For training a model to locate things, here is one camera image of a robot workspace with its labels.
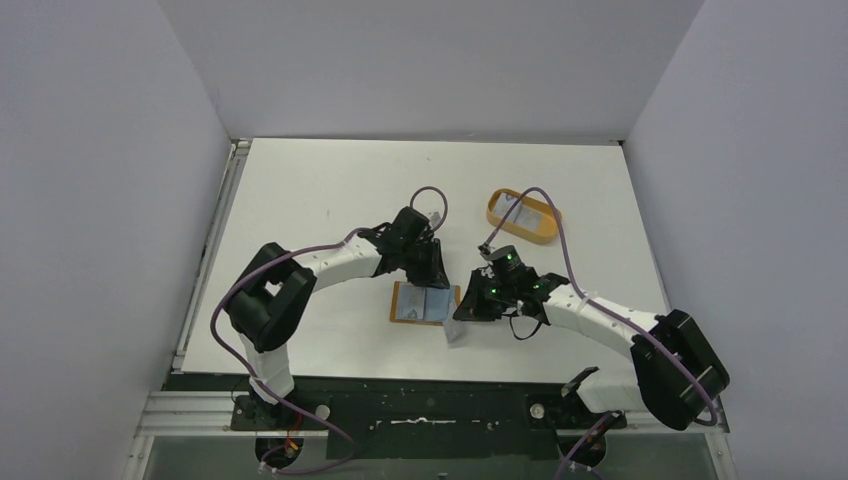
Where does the silver credit card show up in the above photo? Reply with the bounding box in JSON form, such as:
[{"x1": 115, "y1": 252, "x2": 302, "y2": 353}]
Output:
[{"x1": 492, "y1": 191, "x2": 521, "y2": 222}]

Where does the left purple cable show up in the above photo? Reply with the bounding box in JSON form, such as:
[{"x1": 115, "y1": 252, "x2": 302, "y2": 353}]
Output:
[{"x1": 209, "y1": 186, "x2": 450, "y2": 477}]

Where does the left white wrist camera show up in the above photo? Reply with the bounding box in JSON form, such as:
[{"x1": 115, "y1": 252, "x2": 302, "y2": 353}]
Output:
[{"x1": 429, "y1": 211, "x2": 443, "y2": 230}]

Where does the yellow leather card holder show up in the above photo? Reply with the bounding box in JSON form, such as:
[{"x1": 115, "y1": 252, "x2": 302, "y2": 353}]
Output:
[{"x1": 389, "y1": 282, "x2": 461, "y2": 325}]

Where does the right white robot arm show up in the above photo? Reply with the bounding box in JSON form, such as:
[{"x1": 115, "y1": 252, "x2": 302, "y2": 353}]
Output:
[{"x1": 454, "y1": 245, "x2": 730, "y2": 431}]

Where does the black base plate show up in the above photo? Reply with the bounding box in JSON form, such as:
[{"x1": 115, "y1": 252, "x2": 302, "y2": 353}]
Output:
[{"x1": 162, "y1": 374, "x2": 631, "y2": 465}]

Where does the silver card in holder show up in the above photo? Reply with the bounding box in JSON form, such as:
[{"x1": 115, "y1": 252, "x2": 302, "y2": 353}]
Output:
[{"x1": 395, "y1": 285, "x2": 427, "y2": 321}]

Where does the orange oval tray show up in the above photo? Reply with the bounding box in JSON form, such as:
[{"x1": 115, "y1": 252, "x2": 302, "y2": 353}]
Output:
[{"x1": 486, "y1": 188, "x2": 560, "y2": 245}]

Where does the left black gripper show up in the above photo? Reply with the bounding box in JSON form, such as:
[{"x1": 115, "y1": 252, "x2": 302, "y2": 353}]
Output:
[{"x1": 398, "y1": 237, "x2": 449, "y2": 290}]

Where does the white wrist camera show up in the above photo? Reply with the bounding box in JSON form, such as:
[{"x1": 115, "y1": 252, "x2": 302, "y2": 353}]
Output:
[
  {"x1": 478, "y1": 243, "x2": 497, "y2": 260},
  {"x1": 429, "y1": 211, "x2": 443, "y2": 230}
]

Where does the silver credit card carried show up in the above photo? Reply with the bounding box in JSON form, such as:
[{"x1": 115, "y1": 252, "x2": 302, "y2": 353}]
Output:
[{"x1": 442, "y1": 300, "x2": 465, "y2": 345}]

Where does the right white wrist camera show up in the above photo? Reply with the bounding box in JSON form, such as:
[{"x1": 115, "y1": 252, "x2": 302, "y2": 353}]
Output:
[{"x1": 478, "y1": 243, "x2": 497, "y2": 260}]

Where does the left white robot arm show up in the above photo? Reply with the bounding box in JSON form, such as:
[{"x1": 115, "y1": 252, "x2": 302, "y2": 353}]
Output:
[{"x1": 213, "y1": 206, "x2": 450, "y2": 429}]

